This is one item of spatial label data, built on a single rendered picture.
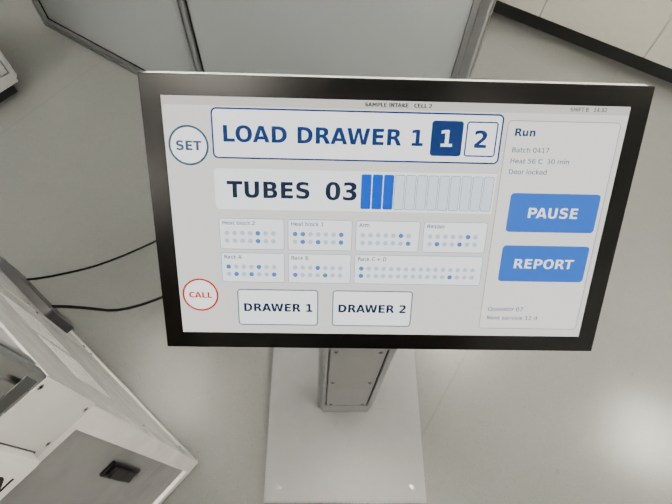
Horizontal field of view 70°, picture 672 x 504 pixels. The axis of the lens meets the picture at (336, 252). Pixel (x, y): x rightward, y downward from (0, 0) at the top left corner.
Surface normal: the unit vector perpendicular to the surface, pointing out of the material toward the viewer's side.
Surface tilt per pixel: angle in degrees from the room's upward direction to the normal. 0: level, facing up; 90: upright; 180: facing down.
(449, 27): 90
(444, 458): 0
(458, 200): 50
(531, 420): 0
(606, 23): 90
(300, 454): 3
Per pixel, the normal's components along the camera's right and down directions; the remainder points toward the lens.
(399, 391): 0.12, -0.49
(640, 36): -0.55, 0.72
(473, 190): 0.02, 0.35
